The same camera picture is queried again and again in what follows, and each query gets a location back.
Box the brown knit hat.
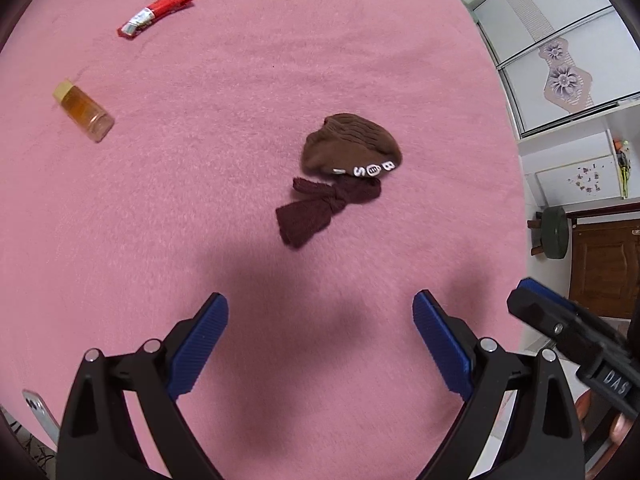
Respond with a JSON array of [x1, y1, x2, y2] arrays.
[[300, 114, 403, 179]]

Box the amber glass bottle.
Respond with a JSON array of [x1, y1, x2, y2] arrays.
[[54, 80, 115, 143]]

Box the person's right hand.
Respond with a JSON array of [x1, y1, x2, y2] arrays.
[[575, 391, 640, 453]]

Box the white smartphone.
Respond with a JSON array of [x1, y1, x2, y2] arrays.
[[21, 388, 61, 453]]

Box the white floral cabinet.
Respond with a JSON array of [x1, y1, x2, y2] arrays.
[[517, 130, 631, 221]]

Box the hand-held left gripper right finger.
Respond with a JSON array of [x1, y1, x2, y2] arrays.
[[412, 289, 586, 480]]

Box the colourful toys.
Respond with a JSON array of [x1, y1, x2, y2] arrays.
[[614, 137, 632, 198]]

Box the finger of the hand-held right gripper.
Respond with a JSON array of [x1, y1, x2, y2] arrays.
[[516, 278, 577, 314], [506, 287, 627, 367]]

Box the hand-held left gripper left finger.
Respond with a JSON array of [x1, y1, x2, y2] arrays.
[[54, 291, 230, 480]]

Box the dark brown knit sock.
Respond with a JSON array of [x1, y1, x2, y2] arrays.
[[275, 176, 382, 249]]

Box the brown wooden door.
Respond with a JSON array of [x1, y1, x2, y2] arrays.
[[570, 210, 640, 318]]

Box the white sliding wardrobe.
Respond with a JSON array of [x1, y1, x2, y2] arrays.
[[467, 0, 640, 138]]

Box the red snack wrapper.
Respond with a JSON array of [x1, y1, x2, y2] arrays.
[[117, 0, 195, 38]]

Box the dark green stool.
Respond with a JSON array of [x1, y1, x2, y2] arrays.
[[527, 206, 571, 261]]

